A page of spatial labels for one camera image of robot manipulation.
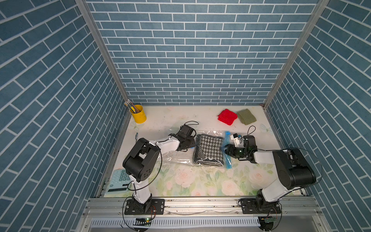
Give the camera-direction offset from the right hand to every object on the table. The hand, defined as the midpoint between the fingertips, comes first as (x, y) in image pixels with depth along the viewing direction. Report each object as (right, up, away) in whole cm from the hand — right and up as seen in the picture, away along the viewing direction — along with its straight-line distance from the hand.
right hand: (223, 150), depth 92 cm
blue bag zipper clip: (+5, +10, +7) cm, 14 cm away
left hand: (-18, +4, +3) cm, 18 cm away
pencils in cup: (-64, +31, +9) cm, 72 cm away
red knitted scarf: (+7, +22, +17) cm, 29 cm away
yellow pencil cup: (-58, +22, +12) cm, 63 cm away
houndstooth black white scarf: (-10, 0, -1) cm, 10 cm away
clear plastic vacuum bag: (-23, -4, 0) cm, 24 cm away
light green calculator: (-62, -18, -12) cm, 66 cm away
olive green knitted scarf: (+21, +22, +17) cm, 35 cm away
